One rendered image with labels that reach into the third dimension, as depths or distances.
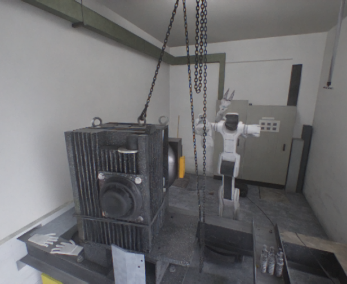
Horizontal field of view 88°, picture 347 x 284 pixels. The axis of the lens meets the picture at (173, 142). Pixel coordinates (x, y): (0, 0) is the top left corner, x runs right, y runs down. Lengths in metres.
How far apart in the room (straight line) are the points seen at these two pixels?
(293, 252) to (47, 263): 2.10
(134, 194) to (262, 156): 3.29
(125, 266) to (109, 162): 0.53
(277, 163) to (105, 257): 3.40
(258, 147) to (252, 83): 1.27
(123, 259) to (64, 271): 0.97
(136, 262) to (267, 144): 3.34
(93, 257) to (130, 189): 0.72
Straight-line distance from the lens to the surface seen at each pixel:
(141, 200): 1.05
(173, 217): 1.53
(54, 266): 2.09
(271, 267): 1.57
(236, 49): 4.18
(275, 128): 3.91
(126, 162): 1.02
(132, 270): 1.14
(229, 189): 2.26
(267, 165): 4.08
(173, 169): 1.43
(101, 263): 1.59
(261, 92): 4.08
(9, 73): 1.93
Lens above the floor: 1.79
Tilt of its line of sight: 13 degrees down
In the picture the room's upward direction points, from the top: straight up
